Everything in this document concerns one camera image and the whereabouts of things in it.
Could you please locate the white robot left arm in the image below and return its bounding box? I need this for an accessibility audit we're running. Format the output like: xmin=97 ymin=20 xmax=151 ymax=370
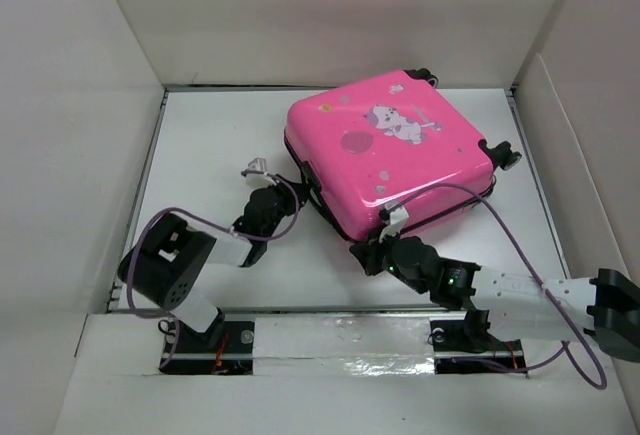
xmin=117 ymin=169 xmax=310 ymax=352

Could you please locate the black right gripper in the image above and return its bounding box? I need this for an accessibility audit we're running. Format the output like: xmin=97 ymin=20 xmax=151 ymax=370
xmin=350 ymin=223 xmax=427 ymax=294

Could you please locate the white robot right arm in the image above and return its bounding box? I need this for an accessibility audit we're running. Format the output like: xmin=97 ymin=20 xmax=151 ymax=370
xmin=349 ymin=237 xmax=639 ymax=363

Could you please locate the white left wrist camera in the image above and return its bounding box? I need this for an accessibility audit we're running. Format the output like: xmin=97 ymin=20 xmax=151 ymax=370
xmin=241 ymin=157 xmax=267 ymax=182

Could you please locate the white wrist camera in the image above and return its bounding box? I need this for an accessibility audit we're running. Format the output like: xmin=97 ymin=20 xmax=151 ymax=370
xmin=241 ymin=157 xmax=267 ymax=182
xmin=379 ymin=201 xmax=409 ymax=242

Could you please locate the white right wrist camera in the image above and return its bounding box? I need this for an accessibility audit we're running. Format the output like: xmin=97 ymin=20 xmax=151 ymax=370
xmin=379 ymin=201 xmax=409 ymax=242

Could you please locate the pink hard-shell suitcase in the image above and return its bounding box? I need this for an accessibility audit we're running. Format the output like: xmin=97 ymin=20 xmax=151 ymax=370
xmin=284 ymin=69 xmax=521 ymax=243

